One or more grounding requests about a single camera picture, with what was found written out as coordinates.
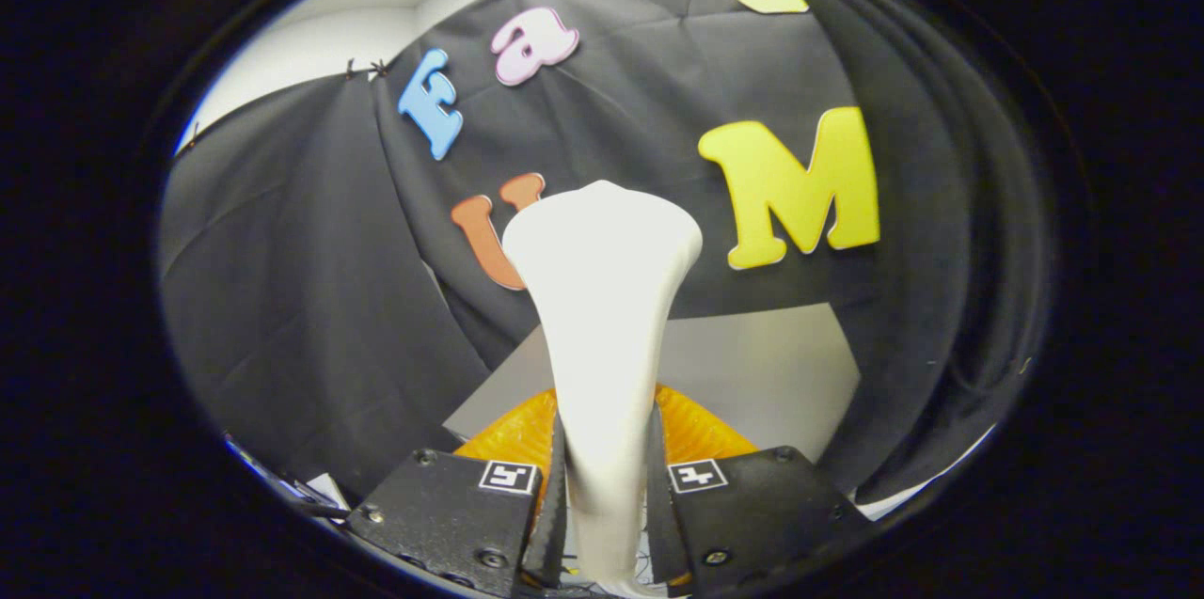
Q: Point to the grey cabinet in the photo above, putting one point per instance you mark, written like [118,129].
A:
[752,364]

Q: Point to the black backdrop cloth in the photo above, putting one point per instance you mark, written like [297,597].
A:
[310,298]

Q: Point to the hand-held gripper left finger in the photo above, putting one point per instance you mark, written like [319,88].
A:
[550,552]

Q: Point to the black jacket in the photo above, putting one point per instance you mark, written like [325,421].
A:
[941,251]

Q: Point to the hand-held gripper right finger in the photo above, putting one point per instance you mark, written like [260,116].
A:
[658,543]

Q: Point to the white garment steamer head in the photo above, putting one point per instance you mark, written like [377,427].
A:
[602,298]

